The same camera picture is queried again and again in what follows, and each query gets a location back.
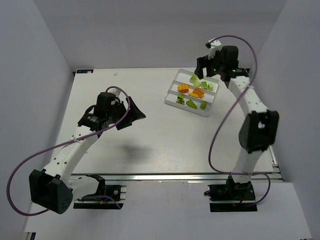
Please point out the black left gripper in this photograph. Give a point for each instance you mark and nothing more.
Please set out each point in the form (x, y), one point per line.
(125, 116)

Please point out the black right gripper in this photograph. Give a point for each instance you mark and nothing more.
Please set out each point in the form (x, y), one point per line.
(203, 63)

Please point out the orange brick hollow side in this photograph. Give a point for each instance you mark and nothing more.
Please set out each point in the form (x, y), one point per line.
(199, 92)

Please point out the small green brick upturned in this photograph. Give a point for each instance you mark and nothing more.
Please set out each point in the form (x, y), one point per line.
(203, 105)

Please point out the yellow round lego block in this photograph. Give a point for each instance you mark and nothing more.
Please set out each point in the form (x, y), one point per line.
(183, 88)

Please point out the green lego plate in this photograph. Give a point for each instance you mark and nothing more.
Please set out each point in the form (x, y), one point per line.
(191, 104)

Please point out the small green brick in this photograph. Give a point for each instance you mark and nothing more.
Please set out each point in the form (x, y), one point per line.
(197, 83)
(210, 87)

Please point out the small green brick front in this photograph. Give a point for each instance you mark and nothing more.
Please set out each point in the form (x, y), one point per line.
(197, 83)

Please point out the orange brick studs up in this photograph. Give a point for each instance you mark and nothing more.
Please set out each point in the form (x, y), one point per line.
(193, 95)

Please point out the green square brick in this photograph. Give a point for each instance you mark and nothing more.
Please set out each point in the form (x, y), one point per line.
(180, 99)

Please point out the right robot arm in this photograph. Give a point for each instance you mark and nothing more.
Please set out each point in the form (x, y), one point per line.
(237, 87)

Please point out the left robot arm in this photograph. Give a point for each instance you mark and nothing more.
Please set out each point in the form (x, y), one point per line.
(52, 187)

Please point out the white divided tray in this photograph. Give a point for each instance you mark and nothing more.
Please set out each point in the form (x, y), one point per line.
(183, 77)

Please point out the blue label left corner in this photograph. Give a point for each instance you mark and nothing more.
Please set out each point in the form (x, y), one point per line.
(84, 71)

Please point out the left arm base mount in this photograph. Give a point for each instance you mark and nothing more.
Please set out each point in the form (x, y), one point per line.
(93, 192)

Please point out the aluminium table rail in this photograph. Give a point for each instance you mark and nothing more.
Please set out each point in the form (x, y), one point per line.
(272, 155)

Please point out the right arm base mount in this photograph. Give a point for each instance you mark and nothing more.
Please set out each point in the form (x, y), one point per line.
(231, 197)

